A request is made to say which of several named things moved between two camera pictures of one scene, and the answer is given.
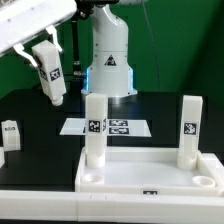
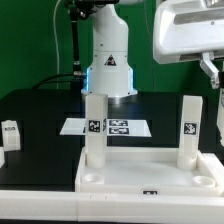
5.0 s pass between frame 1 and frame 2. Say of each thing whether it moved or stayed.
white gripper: moved
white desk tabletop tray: stayed
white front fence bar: stayed
